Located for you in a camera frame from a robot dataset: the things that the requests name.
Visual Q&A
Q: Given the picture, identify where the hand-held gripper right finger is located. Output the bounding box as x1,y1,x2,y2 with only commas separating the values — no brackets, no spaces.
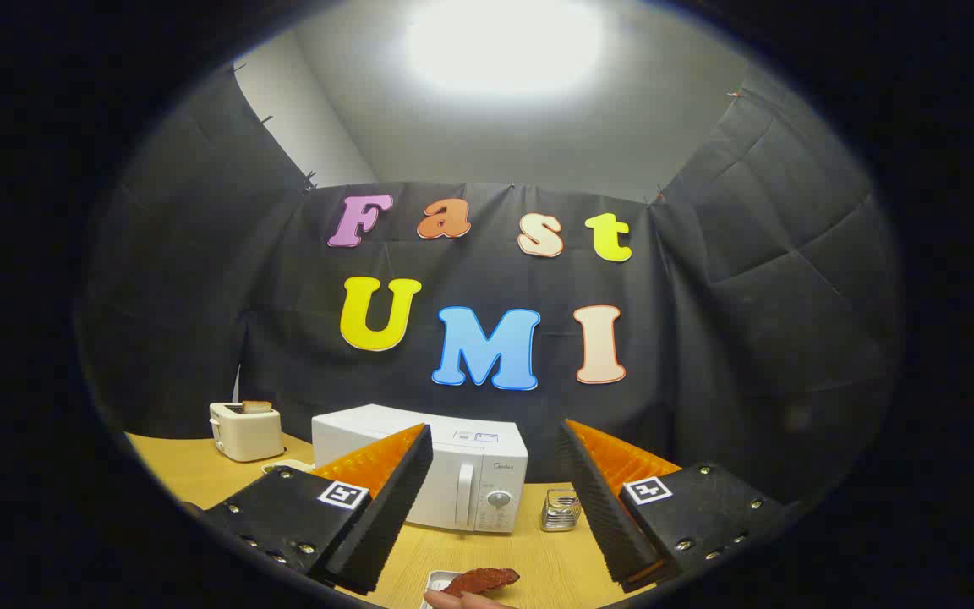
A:
556,419,795,593

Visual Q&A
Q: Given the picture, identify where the white toaster oven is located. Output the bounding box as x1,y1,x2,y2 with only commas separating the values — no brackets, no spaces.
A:
311,404,530,534

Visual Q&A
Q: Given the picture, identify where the cream pop-up toaster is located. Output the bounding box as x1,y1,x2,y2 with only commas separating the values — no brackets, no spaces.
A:
209,402,284,463

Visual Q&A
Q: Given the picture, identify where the metal wire holder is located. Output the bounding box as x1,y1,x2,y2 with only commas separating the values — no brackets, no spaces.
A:
540,488,583,533

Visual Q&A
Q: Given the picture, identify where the reddish brown sausage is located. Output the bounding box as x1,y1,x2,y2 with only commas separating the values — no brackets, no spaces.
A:
440,568,521,598

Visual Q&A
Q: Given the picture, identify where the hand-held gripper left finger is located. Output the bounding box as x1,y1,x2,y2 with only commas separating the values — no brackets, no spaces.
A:
200,423,435,595

